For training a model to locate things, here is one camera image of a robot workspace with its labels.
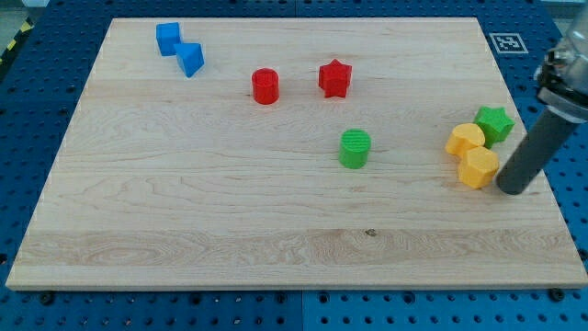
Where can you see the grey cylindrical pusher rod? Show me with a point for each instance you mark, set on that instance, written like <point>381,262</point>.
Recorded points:
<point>551,130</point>

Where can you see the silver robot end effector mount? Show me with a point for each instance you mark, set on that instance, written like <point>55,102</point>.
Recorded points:
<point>563,74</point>

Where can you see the yellow hexagon block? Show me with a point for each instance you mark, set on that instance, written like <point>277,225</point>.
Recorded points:
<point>477,167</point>

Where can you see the green star block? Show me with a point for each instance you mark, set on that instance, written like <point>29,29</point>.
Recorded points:
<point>495,124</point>

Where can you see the white fiducial marker tag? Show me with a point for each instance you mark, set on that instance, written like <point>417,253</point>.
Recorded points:
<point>508,43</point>

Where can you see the yellow heart block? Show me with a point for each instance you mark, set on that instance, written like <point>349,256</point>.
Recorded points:
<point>464,137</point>

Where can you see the green cylinder block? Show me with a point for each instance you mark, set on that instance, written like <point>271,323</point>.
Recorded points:
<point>354,148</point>

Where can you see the red star block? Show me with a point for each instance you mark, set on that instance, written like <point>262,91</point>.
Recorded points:
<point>334,78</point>

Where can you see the wooden board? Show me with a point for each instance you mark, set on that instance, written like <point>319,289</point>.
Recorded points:
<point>168,183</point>

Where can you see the red cylinder block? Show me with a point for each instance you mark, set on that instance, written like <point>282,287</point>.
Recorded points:
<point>265,84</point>

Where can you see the blue triangle block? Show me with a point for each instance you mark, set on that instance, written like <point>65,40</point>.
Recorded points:
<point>190,57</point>

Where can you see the blue cube block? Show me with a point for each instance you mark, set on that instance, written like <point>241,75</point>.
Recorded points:
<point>167,36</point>

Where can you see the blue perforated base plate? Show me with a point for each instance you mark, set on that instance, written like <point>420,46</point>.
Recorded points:
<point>51,64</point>

